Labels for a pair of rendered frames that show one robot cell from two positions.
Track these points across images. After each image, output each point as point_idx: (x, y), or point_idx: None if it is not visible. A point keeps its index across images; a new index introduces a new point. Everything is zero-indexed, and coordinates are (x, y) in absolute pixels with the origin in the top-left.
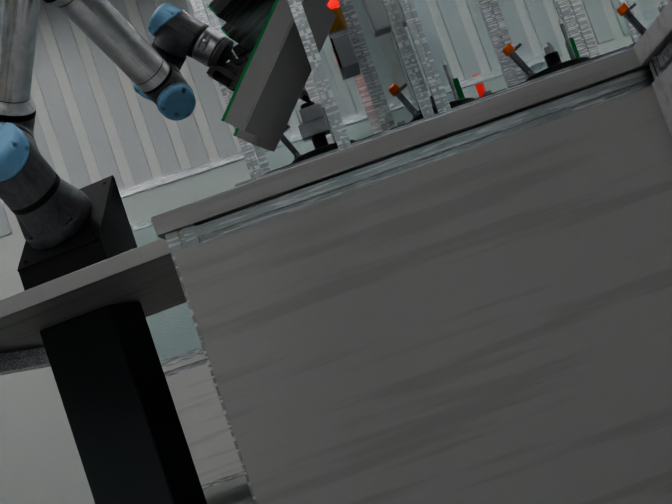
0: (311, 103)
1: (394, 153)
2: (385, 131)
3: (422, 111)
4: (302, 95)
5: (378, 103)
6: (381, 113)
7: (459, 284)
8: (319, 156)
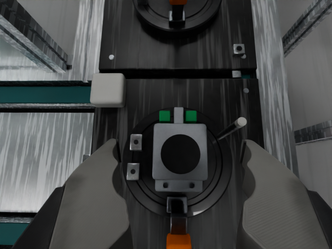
0: (195, 142)
1: None
2: (43, 49)
3: (311, 31)
4: (117, 155)
5: (4, 7)
6: (21, 23)
7: None
8: (296, 168)
